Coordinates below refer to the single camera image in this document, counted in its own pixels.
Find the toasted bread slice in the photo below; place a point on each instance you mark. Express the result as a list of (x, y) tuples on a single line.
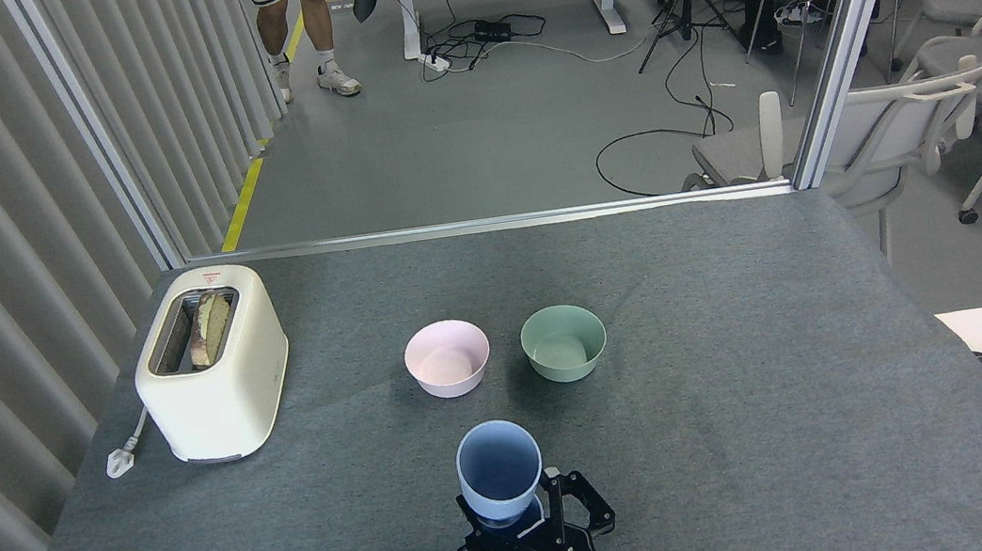
[(212, 329)]

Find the green bowl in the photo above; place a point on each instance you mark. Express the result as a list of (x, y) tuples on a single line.
[(564, 346)]

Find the white power strip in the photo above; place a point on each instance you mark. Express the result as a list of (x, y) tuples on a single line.
[(435, 61)]

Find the silver aluminium table rail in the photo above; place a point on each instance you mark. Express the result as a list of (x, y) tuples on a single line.
[(540, 218)]

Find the pink bowl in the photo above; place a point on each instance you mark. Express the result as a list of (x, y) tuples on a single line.
[(448, 362)]

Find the cream white toaster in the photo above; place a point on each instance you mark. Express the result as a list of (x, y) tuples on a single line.
[(218, 397)]

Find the silver aluminium post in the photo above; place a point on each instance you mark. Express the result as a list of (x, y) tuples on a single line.
[(848, 29), (92, 129)]

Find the black power adapter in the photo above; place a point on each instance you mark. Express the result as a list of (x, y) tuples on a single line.
[(493, 30)]

